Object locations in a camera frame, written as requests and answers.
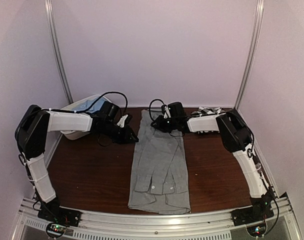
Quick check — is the right circuit board with leds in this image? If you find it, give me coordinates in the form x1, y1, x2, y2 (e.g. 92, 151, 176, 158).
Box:
246, 223, 267, 238

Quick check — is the aluminium front rail frame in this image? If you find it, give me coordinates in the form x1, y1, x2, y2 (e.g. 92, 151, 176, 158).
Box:
14, 196, 303, 240

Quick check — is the black white plaid folded shirt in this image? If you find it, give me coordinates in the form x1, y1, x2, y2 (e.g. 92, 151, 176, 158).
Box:
191, 106, 233, 135

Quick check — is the silver right corner post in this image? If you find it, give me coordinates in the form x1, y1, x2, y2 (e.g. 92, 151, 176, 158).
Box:
234, 0, 265, 110

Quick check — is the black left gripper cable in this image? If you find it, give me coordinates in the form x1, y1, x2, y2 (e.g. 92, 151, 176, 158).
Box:
74, 91, 129, 147

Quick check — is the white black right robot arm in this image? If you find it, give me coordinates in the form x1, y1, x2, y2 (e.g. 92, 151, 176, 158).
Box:
151, 105, 275, 221

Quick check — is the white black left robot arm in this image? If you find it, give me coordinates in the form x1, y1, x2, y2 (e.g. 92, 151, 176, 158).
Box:
14, 102, 139, 222

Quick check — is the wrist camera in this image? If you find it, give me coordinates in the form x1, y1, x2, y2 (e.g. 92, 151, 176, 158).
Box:
161, 101, 187, 119
99, 101, 133, 128

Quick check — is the silver corner post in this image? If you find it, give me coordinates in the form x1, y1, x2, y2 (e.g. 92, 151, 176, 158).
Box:
44, 0, 74, 104
234, 0, 265, 110

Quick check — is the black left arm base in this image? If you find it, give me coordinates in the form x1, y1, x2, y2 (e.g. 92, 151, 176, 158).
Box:
37, 202, 81, 227

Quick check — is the left circuit board with leds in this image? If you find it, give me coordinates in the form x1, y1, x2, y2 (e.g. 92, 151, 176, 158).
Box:
45, 222, 68, 238

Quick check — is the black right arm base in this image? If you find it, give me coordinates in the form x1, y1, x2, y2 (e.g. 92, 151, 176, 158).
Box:
231, 204, 274, 226

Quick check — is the light blue folded shirt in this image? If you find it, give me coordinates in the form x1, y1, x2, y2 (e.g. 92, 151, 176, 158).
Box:
72, 98, 106, 113

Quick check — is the silver left corner post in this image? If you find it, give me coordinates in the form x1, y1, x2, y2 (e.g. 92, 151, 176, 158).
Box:
44, 0, 74, 104

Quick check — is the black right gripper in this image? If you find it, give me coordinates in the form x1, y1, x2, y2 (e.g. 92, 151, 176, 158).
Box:
154, 114, 179, 133

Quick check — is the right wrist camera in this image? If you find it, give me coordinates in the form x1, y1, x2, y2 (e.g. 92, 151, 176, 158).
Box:
161, 101, 187, 119

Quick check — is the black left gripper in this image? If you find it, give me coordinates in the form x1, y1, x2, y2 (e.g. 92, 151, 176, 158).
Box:
102, 120, 139, 145

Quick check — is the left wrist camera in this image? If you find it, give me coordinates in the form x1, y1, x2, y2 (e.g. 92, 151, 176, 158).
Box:
99, 101, 133, 128

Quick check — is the white plastic laundry basket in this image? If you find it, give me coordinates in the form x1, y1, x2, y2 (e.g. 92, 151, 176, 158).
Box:
61, 94, 111, 140

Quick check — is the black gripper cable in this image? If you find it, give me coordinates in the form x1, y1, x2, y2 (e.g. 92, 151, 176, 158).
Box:
148, 99, 168, 123
74, 91, 129, 147

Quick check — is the circuit board with leds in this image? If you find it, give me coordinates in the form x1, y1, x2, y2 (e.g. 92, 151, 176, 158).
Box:
246, 223, 267, 238
45, 222, 68, 238

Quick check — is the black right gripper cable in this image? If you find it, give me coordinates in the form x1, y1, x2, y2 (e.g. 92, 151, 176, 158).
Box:
148, 99, 168, 123

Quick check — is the grey long sleeve shirt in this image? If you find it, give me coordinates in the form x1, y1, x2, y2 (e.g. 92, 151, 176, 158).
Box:
127, 110, 191, 215

